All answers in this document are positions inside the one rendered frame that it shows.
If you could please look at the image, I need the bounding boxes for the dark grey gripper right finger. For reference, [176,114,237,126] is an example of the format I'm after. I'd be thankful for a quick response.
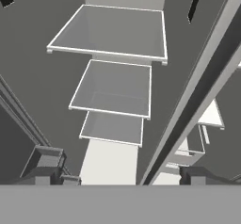
[178,166,241,186]

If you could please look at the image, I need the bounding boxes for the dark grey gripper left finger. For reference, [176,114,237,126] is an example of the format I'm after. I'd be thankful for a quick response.
[11,144,69,186]

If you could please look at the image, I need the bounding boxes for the white freezer bin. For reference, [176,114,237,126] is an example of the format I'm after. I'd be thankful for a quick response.
[173,123,207,167]

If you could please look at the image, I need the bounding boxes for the grey fridge door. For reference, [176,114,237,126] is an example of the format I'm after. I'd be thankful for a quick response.
[0,73,52,184]

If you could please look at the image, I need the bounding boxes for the white freezer shelf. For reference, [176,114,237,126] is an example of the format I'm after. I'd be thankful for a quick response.
[197,98,226,131]

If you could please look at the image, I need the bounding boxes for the small white-rimmed glass fridge shelf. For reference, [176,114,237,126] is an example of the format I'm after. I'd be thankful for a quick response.
[78,110,145,148]

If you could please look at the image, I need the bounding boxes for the medium white-rimmed glass fridge shelf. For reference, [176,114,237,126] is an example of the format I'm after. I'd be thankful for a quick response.
[68,58,153,120]

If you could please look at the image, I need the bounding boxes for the grey fridge with freezer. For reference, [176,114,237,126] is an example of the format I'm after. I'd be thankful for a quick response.
[0,0,241,186]

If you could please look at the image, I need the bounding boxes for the large white-rimmed glass fridge shelf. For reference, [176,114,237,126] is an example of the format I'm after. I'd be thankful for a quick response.
[46,4,169,67]

